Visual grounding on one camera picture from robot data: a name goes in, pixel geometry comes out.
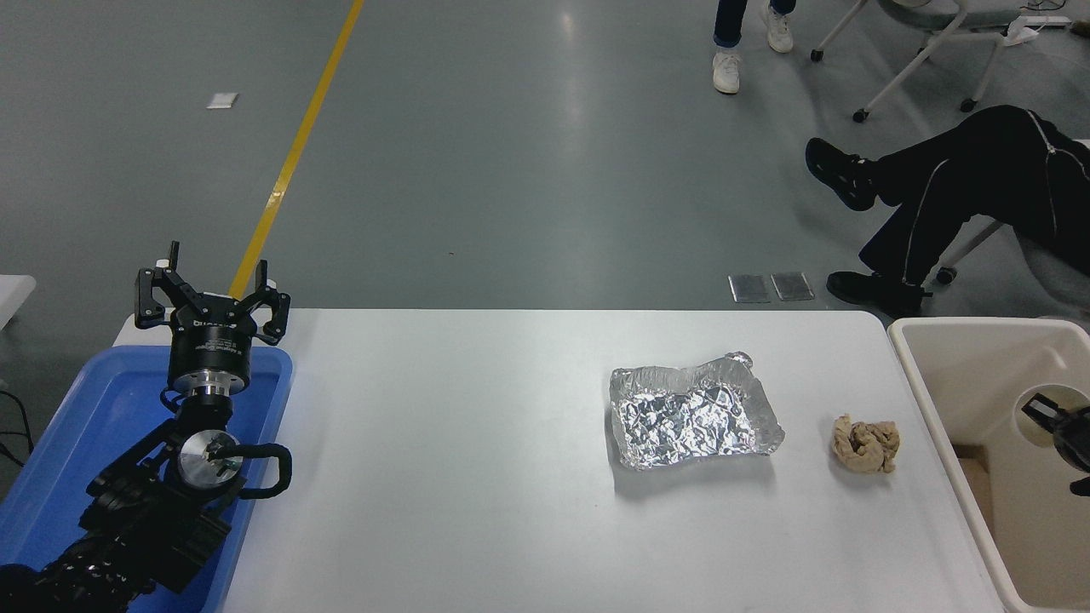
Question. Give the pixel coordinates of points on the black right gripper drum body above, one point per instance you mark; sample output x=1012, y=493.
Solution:
x=1077, y=438

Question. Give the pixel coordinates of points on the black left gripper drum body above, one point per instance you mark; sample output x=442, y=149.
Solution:
x=210, y=349

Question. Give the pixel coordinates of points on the white paper cup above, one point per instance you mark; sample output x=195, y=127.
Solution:
x=1032, y=436

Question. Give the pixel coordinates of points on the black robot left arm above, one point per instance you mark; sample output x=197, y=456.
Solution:
x=136, y=528

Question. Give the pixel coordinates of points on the large pale plastic bin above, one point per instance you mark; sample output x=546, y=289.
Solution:
x=962, y=375

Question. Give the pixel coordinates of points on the brown cardboard piece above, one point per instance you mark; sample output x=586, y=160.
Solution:
x=975, y=485

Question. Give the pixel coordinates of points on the blue plastic tray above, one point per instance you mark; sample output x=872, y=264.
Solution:
x=102, y=400

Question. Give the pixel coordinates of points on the small white side table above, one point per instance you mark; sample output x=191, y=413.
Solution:
x=13, y=294

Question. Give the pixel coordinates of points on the crumpled tan paper ball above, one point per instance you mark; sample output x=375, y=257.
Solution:
x=864, y=444

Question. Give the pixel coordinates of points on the white swivel office chair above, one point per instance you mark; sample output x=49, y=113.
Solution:
x=979, y=238
x=928, y=25

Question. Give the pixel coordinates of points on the white floor tag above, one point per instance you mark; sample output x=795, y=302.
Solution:
x=223, y=100

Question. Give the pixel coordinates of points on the seated person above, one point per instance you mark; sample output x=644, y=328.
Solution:
x=979, y=170

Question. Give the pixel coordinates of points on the metal floor plate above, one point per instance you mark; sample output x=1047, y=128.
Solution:
x=749, y=288
x=792, y=286

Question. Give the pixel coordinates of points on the crumpled silver foil tray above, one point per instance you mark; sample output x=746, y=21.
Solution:
x=685, y=417

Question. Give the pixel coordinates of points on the white power strip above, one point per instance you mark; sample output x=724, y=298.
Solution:
x=1024, y=36

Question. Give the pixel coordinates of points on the standing person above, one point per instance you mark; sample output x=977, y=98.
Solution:
x=725, y=72

